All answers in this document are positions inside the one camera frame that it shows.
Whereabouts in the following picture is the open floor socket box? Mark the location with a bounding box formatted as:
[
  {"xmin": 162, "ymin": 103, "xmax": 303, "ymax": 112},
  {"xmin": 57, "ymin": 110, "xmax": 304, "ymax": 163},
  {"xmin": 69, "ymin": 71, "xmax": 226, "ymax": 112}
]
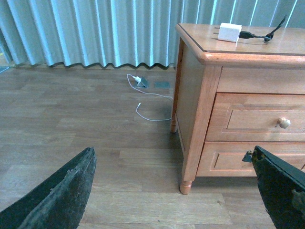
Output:
[{"xmin": 134, "ymin": 76, "xmax": 149, "ymax": 88}]

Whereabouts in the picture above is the wooden nightstand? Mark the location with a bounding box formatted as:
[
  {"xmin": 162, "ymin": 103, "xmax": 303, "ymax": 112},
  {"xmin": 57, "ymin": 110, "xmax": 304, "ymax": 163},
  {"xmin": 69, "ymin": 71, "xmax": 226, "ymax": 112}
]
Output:
[{"xmin": 171, "ymin": 23, "xmax": 305, "ymax": 194}]

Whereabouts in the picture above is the pale pleated curtain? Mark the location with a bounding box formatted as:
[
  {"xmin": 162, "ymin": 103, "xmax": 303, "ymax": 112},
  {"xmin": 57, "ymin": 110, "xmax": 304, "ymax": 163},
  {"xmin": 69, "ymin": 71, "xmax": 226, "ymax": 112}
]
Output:
[{"xmin": 0, "ymin": 0, "xmax": 305, "ymax": 66}]

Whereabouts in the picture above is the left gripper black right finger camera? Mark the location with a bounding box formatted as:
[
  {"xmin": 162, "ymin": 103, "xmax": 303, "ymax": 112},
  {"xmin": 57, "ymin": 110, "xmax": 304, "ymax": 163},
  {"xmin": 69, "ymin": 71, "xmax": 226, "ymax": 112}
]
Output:
[{"xmin": 243, "ymin": 146, "xmax": 305, "ymax": 229}]

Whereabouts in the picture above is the closed floor socket plate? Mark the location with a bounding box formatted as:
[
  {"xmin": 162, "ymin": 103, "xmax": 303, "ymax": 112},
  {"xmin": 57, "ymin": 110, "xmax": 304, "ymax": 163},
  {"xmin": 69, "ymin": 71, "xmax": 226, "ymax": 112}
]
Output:
[{"xmin": 154, "ymin": 82, "xmax": 170, "ymax": 89}]

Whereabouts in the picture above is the white floor charger cable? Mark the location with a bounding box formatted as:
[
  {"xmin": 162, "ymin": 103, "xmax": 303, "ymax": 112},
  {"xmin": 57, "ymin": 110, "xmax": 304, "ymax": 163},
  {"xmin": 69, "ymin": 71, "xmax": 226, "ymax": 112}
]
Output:
[{"xmin": 126, "ymin": 73, "xmax": 173, "ymax": 122}]

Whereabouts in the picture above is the black charger cable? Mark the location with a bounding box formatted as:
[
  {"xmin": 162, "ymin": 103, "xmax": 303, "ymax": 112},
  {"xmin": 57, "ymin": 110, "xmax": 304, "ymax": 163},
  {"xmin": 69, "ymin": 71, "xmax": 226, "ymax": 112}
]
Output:
[{"xmin": 239, "ymin": 15, "xmax": 287, "ymax": 42}]

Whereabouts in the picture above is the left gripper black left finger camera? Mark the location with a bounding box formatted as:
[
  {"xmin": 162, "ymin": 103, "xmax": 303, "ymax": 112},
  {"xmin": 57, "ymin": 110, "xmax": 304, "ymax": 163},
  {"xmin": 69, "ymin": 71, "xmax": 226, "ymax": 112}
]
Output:
[{"xmin": 0, "ymin": 147, "xmax": 96, "ymax": 229}]

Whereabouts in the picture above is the wooden drawer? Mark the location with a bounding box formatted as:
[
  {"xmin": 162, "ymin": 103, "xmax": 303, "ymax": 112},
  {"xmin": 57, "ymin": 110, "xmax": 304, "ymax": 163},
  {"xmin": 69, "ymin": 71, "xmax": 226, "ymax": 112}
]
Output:
[
  {"xmin": 205, "ymin": 93, "xmax": 305, "ymax": 142},
  {"xmin": 196, "ymin": 142, "xmax": 305, "ymax": 177}
]

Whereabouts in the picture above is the white charger block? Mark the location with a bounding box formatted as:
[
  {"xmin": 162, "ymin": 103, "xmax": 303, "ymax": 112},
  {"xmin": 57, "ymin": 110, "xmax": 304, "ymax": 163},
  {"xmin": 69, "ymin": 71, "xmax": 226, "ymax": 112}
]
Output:
[{"xmin": 214, "ymin": 22, "xmax": 242, "ymax": 43}]

